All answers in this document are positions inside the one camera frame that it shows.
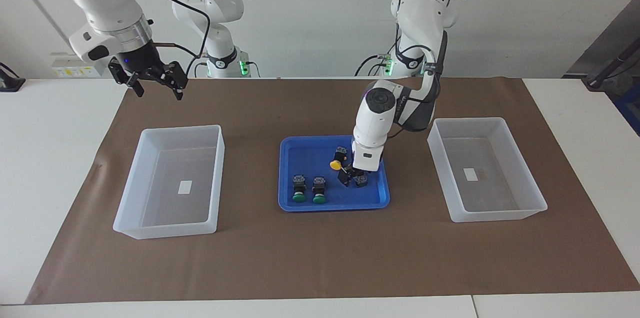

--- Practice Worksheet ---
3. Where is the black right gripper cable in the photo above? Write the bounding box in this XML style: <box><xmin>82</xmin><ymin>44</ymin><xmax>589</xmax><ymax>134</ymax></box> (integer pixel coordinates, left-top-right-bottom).
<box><xmin>122</xmin><ymin>0</ymin><xmax>212</xmax><ymax>78</ymax></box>

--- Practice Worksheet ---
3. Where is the black arm base cable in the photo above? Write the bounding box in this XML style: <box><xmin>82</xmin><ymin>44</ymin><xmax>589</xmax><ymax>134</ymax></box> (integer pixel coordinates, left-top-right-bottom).
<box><xmin>185</xmin><ymin>55</ymin><xmax>208</xmax><ymax>79</ymax></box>
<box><xmin>354</xmin><ymin>54</ymin><xmax>396</xmax><ymax>77</ymax></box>

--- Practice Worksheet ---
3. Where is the blue crate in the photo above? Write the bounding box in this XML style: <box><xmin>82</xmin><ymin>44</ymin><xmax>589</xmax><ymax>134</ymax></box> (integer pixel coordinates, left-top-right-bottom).
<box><xmin>614</xmin><ymin>90</ymin><xmax>640</xmax><ymax>137</ymax></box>

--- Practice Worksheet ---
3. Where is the blue plastic tray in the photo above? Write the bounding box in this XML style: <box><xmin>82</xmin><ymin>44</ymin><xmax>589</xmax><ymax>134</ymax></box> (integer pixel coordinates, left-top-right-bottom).
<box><xmin>278</xmin><ymin>135</ymin><xmax>391</xmax><ymax>213</ymax></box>

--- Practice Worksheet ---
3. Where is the white wall socket box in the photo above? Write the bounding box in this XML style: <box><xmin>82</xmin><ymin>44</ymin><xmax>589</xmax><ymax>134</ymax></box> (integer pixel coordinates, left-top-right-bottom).
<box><xmin>50</xmin><ymin>52</ymin><xmax>107</xmax><ymax>78</ymax></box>

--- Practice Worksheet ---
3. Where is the brown paper table mat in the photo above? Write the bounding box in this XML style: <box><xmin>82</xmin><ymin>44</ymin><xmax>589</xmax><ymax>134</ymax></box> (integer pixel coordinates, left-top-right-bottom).
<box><xmin>25</xmin><ymin>77</ymin><xmax>640</xmax><ymax>305</ymax></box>

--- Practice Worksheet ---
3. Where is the black desk object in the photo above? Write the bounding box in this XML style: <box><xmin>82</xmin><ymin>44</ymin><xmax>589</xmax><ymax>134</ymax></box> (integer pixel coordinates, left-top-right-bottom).
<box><xmin>0</xmin><ymin>62</ymin><xmax>27</xmax><ymax>92</ymax></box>

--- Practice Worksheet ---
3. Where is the translucent white plastic box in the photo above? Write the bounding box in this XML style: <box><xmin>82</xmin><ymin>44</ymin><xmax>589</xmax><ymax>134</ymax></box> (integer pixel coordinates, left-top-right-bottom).
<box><xmin>112</xmin><ymin>125</ymin><xmax>226</xmax><ymax>240</ymax></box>
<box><xmin>426</xmin><ymin>117</ymin><xmax>549</xmax><ymax>223</ymax></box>

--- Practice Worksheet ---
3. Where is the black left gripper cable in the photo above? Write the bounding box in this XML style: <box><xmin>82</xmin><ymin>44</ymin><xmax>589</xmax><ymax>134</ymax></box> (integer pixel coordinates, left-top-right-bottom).
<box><xmin>387</xmin><ymin>0</ymin><xmax>446</xmax><ymax>139</ymax></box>

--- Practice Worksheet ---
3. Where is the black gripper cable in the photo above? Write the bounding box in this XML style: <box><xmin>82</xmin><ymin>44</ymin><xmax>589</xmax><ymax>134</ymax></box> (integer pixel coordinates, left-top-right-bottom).
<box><xmin>122</xmin><ymin>0</ymin><xmax>212</xmax><ymax>78</ymax></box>
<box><xmin>387</xmin><ymin>0</ymin><xmax>446</xmax><ymax>139</ymax></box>

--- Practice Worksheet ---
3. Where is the black metal stand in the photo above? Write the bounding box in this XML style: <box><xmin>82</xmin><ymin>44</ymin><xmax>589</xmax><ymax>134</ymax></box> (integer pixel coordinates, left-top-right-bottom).
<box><xmin>584</xmin><ymin>38</ymin><xmax>640</xmax><ymax>90</ymax></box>

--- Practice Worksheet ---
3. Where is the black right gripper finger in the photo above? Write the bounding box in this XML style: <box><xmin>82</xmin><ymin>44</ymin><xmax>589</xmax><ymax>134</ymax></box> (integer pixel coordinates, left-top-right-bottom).
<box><xmin>154</xmin><ymin>61</ymin><xmax>190</xmax><ymax>102</ymax></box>
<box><xmin>108</xmin><ymin>57</ymin><xmax>146</xmax><ymax>98</ymax></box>

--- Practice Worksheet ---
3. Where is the green push button switch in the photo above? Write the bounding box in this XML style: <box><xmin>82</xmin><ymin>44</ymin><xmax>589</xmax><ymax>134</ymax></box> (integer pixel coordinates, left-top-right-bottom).
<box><xmin>291</xmin><ymin>174</ymin><xmax>308</xmax><ymax>204</ymax></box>
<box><xmin>311</xmin><ymin>176</ymin><xmax>328</xmax><ymax>205</ymax></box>

